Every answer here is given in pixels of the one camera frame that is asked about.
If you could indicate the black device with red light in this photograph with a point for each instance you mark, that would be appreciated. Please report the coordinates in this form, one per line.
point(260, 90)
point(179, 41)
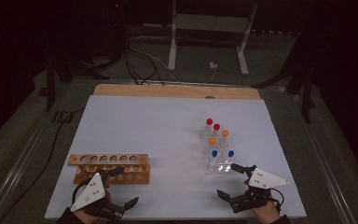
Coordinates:
point(117, 18)

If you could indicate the grey metal floor rail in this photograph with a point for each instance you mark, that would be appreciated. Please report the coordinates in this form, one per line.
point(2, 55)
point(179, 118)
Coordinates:
point(28, 149)
point(320, 155)

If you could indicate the white plug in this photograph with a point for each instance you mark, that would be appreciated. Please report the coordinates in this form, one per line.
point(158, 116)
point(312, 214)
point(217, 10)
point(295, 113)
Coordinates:
point(213, 65)

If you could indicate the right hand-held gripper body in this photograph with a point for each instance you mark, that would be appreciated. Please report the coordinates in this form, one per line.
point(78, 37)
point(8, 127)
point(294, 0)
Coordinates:
point(264, 179)

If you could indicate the white table sheet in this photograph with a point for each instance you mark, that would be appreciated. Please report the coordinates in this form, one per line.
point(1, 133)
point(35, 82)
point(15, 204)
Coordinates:
point(155, 130)

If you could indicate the wooden test tube rack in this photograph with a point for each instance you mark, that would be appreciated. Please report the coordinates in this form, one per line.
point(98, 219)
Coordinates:
point(143, 159)

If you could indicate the person's left hand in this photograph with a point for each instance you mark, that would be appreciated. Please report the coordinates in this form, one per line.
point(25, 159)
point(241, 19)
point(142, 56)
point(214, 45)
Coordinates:
point(87, 218)

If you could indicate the red capped test tube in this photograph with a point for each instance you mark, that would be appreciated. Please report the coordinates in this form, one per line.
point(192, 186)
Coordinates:
point(216, 127)
point(209, 121)

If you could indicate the black tripod stand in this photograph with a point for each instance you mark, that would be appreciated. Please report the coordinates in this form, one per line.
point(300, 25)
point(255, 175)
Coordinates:
point(50, 84)
point(306, 99)

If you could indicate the clear acrylic test tube rack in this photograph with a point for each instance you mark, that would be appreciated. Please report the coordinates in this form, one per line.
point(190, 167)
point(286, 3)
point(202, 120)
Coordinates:
point(219, 166)

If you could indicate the person's right hand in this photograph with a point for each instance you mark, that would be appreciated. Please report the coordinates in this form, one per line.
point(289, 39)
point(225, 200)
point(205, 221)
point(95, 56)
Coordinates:
point(267, 214)

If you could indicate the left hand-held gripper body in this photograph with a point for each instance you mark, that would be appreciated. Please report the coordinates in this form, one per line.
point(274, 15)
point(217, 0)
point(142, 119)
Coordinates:
point(88, 193)

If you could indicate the white metal stand frame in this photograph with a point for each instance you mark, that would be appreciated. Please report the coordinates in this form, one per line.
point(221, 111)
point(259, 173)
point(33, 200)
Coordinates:
point(172, 46)

